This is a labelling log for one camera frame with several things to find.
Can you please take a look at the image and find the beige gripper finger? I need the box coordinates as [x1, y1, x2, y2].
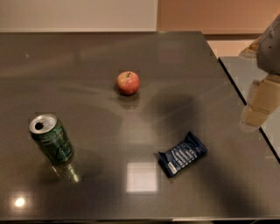
[240, 74, 280, 132]

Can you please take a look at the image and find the grey side table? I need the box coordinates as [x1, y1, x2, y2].
[219, 57, 280, 160]

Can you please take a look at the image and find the red apple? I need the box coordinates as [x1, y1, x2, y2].
[116, 71, 140, 95]

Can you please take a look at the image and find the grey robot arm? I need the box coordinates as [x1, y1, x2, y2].
[240, 15, 280, 132]

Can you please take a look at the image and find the green soda can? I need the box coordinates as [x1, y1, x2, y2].
[29, 114, 74, 165]

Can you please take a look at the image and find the blue rxbar wrapper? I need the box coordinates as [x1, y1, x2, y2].
[158, 131, 207, 178]

